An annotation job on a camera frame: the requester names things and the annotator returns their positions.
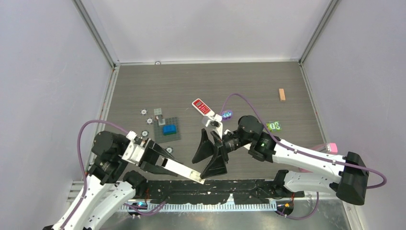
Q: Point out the small gear upper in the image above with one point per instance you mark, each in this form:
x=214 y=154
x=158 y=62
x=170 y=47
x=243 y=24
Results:
x=144 y=112

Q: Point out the small gear middle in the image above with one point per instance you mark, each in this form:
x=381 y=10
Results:
x=149 y=121

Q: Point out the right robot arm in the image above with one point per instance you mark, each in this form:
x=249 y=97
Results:
x=344 y=176

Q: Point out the wooden block right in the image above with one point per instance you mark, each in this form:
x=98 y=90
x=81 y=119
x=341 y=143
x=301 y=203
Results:
x=282 y=96

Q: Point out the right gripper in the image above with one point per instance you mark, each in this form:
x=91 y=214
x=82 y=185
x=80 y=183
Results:
x=217 y=166

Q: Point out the clear lego plate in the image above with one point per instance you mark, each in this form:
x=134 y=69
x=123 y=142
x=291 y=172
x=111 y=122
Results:
x=158 y=111

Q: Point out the white remote control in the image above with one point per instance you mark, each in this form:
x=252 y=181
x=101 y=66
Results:
x=203 y=108

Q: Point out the grey lego baseplate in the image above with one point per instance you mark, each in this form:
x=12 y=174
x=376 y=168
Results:
x=159 y=137

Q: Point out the green owl eraser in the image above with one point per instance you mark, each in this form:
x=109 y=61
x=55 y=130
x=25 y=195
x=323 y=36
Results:
x=273 y=126

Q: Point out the purple paw eraser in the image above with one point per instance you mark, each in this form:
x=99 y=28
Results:
x=227 y=114

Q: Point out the pink tape dispenser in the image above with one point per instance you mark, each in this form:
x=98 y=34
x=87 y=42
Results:
x=328 y=148

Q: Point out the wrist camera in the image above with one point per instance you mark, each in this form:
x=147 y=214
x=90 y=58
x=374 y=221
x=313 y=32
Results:
x=214 y=122
x=129 y=154

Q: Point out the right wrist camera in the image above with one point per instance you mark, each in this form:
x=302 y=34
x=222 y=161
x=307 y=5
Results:
x=214 y=122

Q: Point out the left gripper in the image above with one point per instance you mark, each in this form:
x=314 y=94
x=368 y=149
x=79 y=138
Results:
x=152 y=151

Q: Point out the blue lego brick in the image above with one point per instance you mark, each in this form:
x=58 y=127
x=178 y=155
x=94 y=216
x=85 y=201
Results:
x=169 y=130

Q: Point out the black gear lower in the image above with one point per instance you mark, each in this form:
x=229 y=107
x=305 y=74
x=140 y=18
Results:
x=169 y=149

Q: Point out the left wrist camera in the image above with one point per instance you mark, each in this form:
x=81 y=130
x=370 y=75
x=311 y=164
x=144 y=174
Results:
x=129 y=154

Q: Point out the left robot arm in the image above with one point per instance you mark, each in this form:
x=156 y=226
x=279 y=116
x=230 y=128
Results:
x=106 y=186

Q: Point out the white black remote cover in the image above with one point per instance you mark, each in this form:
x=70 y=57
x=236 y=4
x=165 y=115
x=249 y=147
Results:
x=181 y=170

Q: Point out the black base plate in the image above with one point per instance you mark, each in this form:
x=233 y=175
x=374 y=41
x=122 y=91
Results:
x=245 y=191

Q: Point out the small gear near finger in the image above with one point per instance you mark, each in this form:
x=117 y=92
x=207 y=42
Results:
x=144 y=133

